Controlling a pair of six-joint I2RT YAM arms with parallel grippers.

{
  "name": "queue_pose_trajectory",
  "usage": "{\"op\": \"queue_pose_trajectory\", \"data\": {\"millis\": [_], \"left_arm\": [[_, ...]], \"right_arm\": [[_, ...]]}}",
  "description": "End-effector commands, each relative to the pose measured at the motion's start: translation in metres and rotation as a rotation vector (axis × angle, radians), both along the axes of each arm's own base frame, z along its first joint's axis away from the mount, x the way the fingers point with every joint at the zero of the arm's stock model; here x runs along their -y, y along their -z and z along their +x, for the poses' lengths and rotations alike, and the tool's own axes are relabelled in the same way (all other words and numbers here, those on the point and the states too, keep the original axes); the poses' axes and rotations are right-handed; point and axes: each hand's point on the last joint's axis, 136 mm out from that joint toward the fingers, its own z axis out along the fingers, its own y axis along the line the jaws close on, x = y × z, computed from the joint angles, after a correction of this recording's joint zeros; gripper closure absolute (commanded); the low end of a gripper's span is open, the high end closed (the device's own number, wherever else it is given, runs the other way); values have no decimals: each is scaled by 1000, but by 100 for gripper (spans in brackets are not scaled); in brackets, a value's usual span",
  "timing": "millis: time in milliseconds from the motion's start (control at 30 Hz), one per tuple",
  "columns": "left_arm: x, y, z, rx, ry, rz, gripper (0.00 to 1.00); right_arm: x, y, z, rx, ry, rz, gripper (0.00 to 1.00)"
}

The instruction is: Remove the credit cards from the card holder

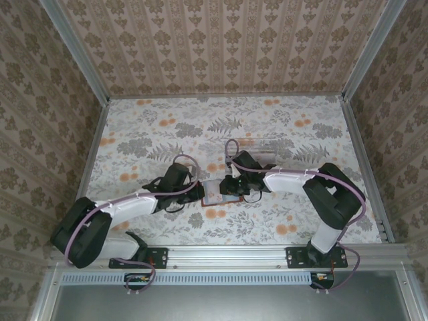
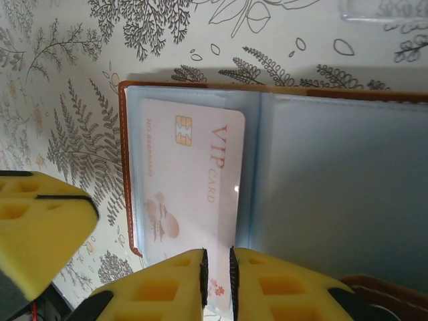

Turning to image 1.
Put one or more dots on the white card with red print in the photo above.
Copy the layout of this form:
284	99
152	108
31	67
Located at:
212	194

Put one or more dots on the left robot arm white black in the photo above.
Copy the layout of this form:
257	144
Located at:
127	207

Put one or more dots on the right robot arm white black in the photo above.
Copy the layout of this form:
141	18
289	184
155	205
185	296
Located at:
284	182

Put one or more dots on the clear acrylic tray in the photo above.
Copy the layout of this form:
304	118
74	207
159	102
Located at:
264	147

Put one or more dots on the black connector box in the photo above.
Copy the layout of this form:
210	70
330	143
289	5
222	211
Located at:
137	279
322	279

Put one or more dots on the grey metal sheet panel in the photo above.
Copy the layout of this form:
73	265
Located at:
234	304

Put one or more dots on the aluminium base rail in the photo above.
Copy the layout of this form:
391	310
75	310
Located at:
227	257

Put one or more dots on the aluminium table side rail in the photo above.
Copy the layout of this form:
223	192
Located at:
89	167
365	167

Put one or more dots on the aluminium corner post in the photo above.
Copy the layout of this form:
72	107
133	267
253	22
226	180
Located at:
369	50
77	50

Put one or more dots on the aluminium frame bar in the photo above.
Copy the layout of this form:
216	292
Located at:
406	297
47	297

